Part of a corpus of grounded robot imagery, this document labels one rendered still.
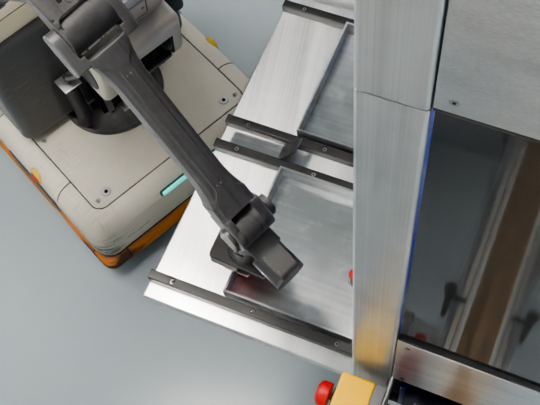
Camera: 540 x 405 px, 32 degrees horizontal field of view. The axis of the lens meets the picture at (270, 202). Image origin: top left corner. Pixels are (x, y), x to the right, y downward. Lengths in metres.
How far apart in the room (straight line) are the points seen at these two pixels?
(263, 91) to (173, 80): 0.79
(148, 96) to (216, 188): 0.17
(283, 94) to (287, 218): 0.27
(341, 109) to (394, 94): 1.08
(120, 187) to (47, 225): 0.40
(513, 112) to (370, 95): 0.12
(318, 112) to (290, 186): 0.16
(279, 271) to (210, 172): 0.20
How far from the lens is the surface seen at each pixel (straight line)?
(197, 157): 1.33
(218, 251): 1.56
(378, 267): 1.06
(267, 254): 1.44
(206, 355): 2.56
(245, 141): 1.79
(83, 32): 1.26
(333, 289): 1.65
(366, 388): 1.45
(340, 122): 1.80
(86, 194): 2.49
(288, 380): 2.52
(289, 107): 1.82
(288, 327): 1.62
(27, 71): 2.38
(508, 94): 0.69
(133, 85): 1.29
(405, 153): 0.81
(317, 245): 1.69
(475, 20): 0.63
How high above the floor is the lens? 2.44
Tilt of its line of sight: 64 degrees down
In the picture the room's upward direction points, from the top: 10 degrees counter-clockwise
